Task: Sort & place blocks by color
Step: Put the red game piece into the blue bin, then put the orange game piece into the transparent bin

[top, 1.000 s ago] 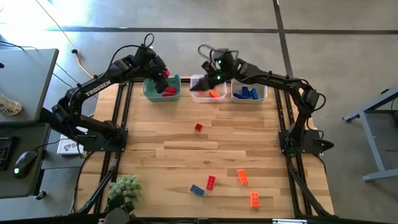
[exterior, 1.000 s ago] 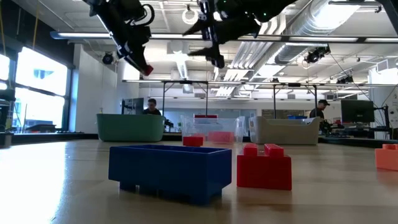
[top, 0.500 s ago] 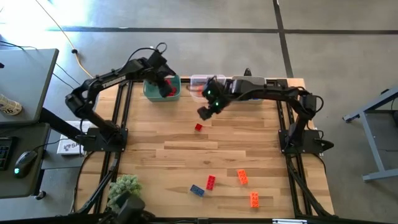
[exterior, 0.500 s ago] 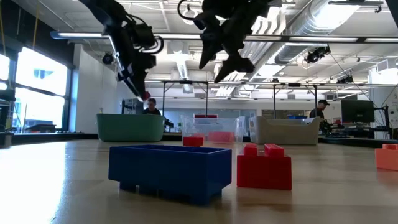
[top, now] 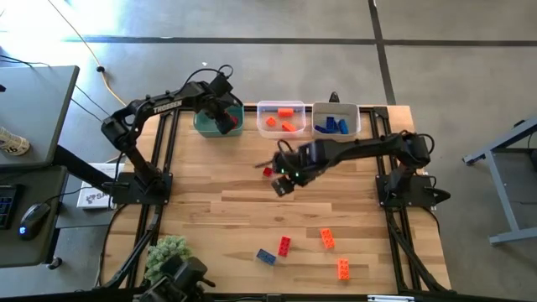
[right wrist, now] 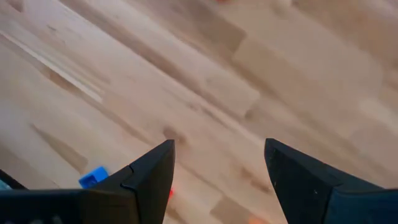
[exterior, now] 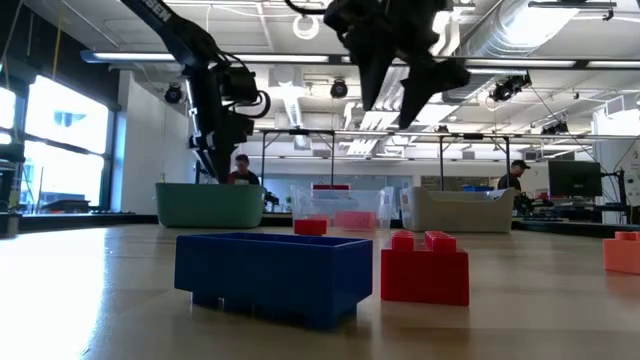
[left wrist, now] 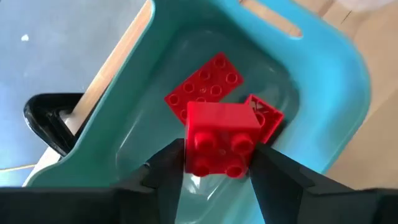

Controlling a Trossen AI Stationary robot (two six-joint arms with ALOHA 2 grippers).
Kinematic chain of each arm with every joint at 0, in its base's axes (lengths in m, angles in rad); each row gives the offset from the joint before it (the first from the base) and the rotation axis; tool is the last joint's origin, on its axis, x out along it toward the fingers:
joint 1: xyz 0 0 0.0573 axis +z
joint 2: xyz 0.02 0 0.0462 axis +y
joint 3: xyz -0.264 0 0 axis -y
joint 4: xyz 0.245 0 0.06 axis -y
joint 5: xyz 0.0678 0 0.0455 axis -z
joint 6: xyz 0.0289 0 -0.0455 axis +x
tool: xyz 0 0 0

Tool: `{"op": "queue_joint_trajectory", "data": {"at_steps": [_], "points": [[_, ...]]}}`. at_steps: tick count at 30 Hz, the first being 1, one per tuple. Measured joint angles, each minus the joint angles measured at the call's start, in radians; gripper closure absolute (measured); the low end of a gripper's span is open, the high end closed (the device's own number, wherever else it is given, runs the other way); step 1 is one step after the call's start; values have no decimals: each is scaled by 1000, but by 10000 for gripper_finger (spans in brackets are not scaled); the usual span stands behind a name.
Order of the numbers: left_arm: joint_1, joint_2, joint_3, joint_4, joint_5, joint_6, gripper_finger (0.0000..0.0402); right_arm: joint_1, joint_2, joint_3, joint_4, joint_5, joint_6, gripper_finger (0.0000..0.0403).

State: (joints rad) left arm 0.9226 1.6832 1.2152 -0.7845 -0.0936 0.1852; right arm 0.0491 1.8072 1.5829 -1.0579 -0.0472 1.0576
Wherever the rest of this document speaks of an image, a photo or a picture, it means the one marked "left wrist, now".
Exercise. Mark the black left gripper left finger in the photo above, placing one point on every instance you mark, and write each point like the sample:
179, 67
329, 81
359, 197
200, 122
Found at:
161, 186

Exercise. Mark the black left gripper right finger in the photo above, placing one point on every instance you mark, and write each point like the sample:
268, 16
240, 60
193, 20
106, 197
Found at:
280, 193

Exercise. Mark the red two-by-two building block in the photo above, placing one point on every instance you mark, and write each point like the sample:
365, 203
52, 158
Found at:
220, 124
272, 116

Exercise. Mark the red two-by-four building block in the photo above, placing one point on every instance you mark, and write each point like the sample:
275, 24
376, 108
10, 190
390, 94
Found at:
205, 81

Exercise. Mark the teal plastic bin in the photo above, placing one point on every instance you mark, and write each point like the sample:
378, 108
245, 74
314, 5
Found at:
326, 93

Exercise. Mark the black table corner bracket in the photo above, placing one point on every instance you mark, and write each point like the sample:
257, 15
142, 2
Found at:
40, 118

